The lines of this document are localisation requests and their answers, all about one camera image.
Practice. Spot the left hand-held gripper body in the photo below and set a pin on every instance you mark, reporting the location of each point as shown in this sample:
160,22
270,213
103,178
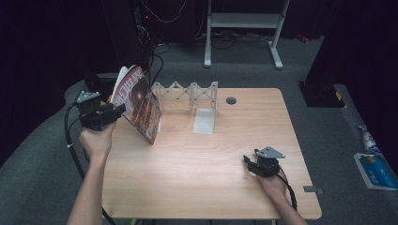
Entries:
92,114

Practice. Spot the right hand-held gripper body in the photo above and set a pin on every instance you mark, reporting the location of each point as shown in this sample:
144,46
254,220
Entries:
267,164

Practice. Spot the dark red magazine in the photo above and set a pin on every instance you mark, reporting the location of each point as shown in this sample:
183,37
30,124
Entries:
140,106

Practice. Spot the white expanding book rack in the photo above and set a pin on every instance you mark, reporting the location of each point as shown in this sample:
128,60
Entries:
205,122

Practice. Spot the person's right hand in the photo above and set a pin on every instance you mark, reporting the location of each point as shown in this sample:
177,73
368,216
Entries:
273,187

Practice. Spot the person's left hand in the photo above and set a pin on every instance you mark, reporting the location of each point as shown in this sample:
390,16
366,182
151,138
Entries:
97,142

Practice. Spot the black yellow striped base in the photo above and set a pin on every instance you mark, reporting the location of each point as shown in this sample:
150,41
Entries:
100,82

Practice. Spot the grey tape piece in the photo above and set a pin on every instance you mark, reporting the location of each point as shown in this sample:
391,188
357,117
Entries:
313,189

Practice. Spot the grey table grommet hole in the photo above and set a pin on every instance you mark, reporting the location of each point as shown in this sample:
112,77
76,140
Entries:
231,100

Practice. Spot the dark equipment rack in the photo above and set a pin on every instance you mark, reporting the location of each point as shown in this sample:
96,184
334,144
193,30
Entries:
140,31

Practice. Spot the black box with yellow stripe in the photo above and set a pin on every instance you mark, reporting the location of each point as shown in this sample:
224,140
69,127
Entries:
322,95

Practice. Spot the blue packet on floor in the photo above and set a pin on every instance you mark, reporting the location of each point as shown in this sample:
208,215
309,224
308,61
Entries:
375,172

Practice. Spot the small red object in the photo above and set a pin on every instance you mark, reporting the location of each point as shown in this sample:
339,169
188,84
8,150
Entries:
303,38

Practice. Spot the white metal stand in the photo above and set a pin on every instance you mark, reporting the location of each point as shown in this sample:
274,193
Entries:
244,20

